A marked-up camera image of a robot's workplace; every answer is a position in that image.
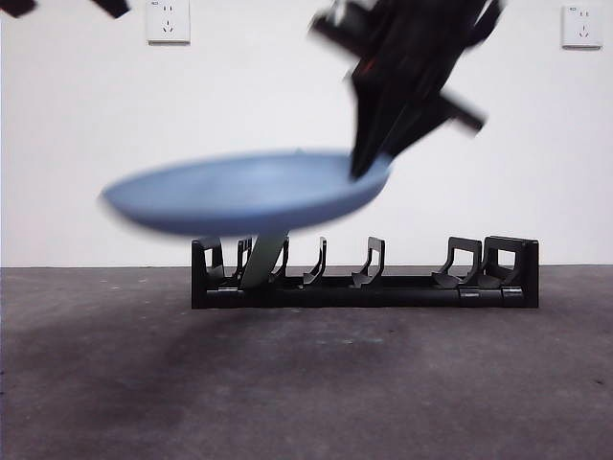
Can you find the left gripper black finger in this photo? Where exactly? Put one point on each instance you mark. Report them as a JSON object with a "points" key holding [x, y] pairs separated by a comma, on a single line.
{"points": [[115, 7], [16, 7]]}

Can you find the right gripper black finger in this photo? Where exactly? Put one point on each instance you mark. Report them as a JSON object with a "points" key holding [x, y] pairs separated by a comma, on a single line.
{"points": [[364, 124], [404, 120]]}

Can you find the blue round plate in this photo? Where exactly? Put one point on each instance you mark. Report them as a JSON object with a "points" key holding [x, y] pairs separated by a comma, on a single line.
{"points": [[239, 196]]}

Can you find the pale green round plate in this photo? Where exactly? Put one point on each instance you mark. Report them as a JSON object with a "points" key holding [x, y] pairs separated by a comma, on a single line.
{"points": [[261, 261]]}

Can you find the black plate rack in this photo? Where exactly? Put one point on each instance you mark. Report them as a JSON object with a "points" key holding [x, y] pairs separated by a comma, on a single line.
{"points": [[383, 294]]}

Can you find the white wall socket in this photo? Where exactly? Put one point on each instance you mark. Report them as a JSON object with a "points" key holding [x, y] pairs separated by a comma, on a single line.
{"points": [[168, 24], [582, 26]]}

